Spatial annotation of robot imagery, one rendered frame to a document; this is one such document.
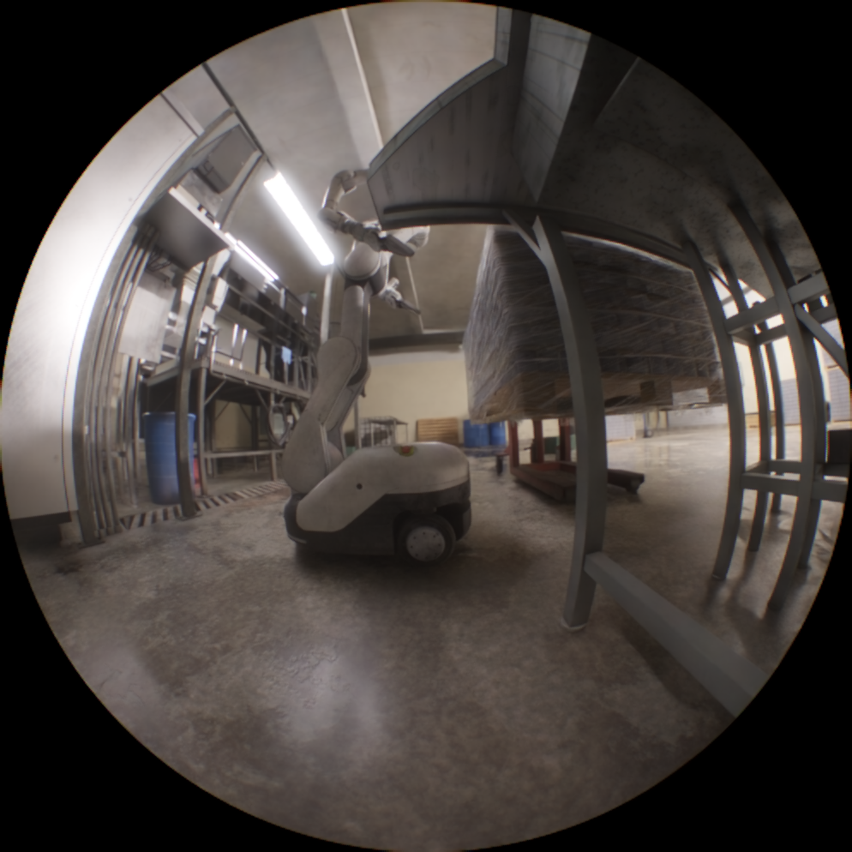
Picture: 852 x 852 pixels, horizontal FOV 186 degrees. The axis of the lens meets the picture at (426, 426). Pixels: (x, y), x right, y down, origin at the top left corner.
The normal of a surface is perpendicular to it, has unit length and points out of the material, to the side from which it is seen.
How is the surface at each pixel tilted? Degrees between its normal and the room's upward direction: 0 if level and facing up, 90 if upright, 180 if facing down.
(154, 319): 90
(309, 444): 90
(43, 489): 90
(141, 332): 90
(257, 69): 180
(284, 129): 180
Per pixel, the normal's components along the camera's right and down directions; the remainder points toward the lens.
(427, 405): -0.07, -0.04
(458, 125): 0.05, 1.00
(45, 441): 1.00, -0.06
